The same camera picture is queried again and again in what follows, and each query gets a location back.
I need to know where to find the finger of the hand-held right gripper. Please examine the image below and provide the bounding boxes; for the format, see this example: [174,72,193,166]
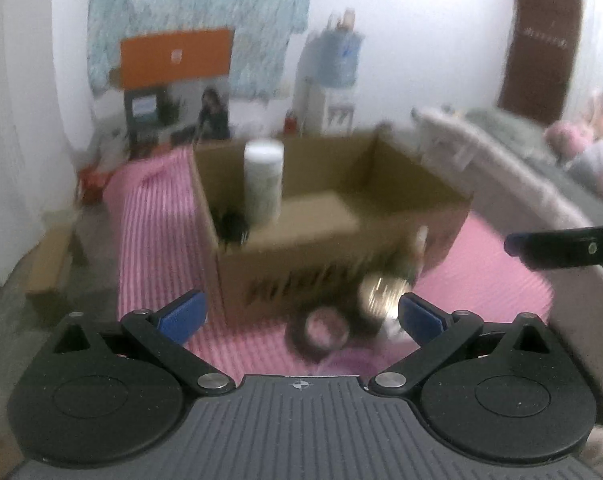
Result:
[504,225,603,272]

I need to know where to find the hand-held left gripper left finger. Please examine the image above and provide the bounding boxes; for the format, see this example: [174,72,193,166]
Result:
[51,289,234,396]

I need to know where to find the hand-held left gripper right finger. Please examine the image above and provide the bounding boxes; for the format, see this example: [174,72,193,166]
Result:
[369,291,549,396]

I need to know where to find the gold round jar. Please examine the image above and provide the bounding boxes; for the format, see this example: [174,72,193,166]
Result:
[359,272,407,318]

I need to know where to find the black tape roll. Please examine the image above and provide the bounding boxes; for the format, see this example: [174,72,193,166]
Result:
[286,305,355,361]

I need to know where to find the brown cardboard box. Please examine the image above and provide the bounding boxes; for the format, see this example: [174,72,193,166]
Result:
[188,127,475,328]

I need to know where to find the white supplement bottle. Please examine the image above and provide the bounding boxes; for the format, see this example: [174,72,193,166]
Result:
[244,140,284,226]

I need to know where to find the red checked tablecloth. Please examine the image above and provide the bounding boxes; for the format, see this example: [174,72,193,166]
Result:
[104,147,555,378]

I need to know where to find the grey upholstered bed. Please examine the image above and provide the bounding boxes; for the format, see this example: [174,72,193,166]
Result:
[414,105,603,401]

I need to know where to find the pink plush pillow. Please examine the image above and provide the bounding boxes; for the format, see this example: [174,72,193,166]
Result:
[546,120,589,156]

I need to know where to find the grey blanket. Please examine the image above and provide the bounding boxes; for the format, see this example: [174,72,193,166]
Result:
[466,107,603,221]

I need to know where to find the small cardboard box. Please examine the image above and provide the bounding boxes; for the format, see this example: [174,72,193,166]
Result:
[26,222,87,311]

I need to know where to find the red plastic item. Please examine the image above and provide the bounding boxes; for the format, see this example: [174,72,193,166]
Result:
[78,167,114,201]

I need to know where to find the brown wooden door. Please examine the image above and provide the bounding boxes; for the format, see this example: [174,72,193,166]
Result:
[499,0,585,126]

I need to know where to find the white water dispenser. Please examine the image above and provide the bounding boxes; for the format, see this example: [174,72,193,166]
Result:
[294,77,359,136]

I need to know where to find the orange appliance box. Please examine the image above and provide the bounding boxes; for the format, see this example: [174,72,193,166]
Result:
[118,27,234,143]

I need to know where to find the white curtain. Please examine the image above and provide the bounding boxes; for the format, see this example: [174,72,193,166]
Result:
[0,0,82,286]

